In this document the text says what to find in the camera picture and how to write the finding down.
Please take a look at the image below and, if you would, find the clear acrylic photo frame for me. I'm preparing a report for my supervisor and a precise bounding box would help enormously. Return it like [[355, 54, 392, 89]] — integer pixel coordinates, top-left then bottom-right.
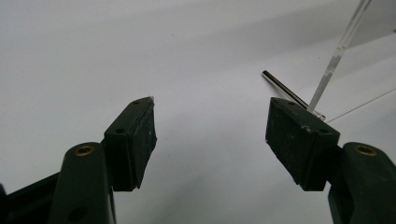
[[262, 0, 396, 124]]

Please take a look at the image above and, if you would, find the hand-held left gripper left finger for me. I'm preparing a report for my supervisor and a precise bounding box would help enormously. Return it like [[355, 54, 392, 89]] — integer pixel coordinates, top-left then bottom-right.
[[102, 96, 158, 192]]

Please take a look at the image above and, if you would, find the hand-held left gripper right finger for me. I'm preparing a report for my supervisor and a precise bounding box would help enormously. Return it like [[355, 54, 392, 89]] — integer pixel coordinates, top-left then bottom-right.
[[264, 96, 341, 192]]

